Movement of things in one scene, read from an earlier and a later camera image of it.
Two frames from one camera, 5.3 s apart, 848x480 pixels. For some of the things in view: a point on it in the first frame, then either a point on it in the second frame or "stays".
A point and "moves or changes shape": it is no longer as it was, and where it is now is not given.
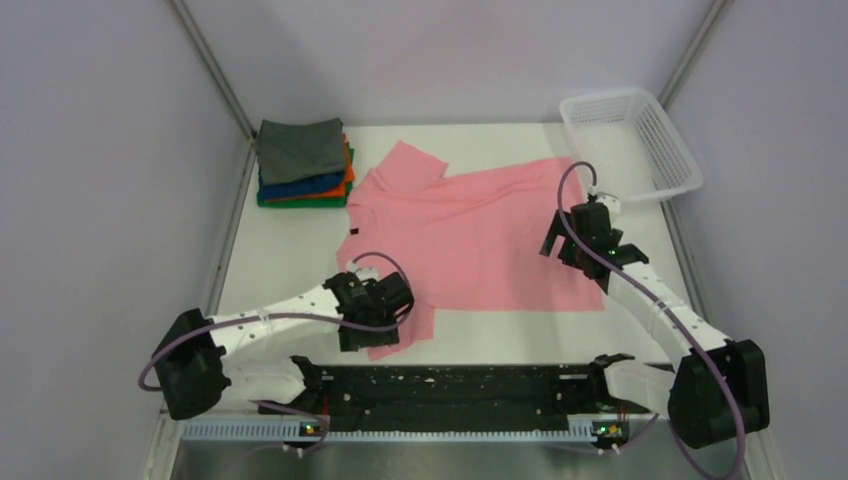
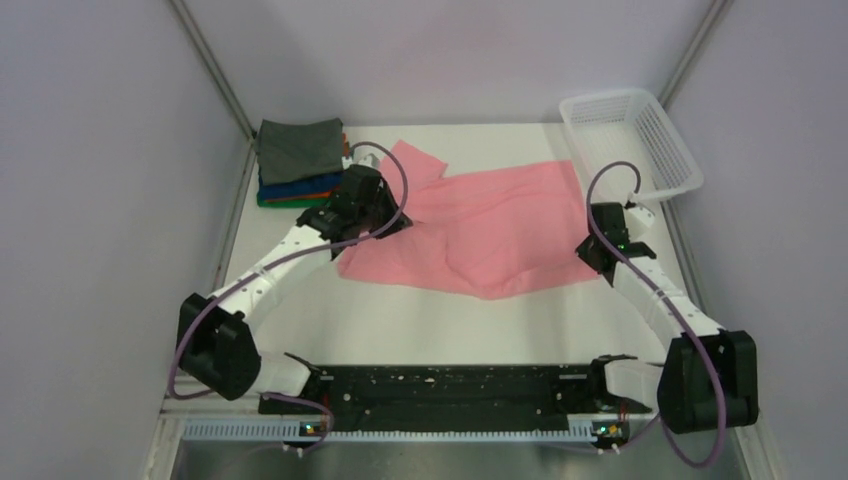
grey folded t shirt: x=289 y=152 stays
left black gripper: x=350 y=338 -> x=402 y=224
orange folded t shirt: x=349 y=176 stays
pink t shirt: x=469 y=242 moves or changes shape
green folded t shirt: x=320 y=201 stays
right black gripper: x=566 y=255 -> x=584 y=250
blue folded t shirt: x=315 y=185 stays
